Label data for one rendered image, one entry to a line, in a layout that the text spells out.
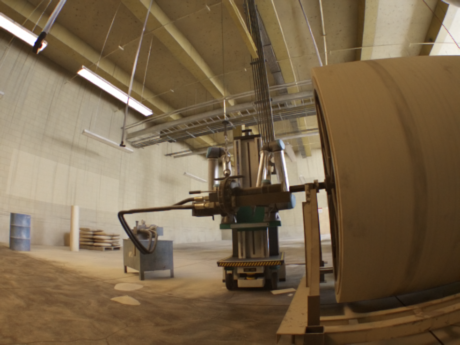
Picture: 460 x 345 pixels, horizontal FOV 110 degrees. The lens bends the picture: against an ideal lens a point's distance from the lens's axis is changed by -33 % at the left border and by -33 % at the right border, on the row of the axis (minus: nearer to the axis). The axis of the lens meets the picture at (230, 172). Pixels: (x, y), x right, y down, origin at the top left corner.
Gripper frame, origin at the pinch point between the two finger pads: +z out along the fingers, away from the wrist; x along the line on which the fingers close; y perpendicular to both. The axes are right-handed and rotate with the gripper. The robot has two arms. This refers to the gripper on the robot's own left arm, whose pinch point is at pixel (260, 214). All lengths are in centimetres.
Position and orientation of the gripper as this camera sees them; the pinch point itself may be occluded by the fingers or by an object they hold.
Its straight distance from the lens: 203.7
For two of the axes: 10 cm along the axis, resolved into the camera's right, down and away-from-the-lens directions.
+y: -3.3, -5.9, -7.4
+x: 9.2, -0.2, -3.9
